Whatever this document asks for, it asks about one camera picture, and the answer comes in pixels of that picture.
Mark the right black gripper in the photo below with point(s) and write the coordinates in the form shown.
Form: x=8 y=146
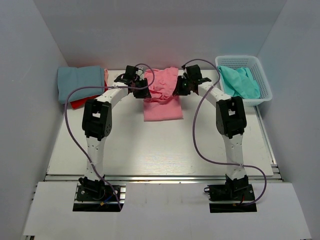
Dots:
x=180 y=88

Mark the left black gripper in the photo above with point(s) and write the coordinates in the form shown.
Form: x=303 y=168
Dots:
x=142 y=90

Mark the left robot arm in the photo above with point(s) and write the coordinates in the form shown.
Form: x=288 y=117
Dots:
x=97 y=116

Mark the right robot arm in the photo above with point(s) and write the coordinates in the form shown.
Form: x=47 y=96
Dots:
x=230 y=119

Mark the folded light pink t shirt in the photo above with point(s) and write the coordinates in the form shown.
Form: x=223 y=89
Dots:
x=106 y=74

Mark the teal t shirt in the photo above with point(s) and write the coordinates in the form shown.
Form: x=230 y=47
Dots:
x=239 y=82

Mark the white plastic basket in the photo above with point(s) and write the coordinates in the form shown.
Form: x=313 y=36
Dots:
x=252 y=62

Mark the folded red t shirt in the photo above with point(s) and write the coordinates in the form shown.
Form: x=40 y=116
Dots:
x=77 y=103

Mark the folded blue-grey t shirt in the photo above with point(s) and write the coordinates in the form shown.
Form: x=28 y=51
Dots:
x=78 y=83

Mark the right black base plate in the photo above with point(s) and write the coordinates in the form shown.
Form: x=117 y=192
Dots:
x=222 y=200

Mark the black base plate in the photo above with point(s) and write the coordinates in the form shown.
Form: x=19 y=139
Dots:
x=222 y=200
x=88 y=201

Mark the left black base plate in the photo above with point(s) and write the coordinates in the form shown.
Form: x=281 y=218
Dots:
x=88 y=201

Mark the aluminium table rail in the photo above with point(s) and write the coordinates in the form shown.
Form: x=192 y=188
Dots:
x=147 y=179

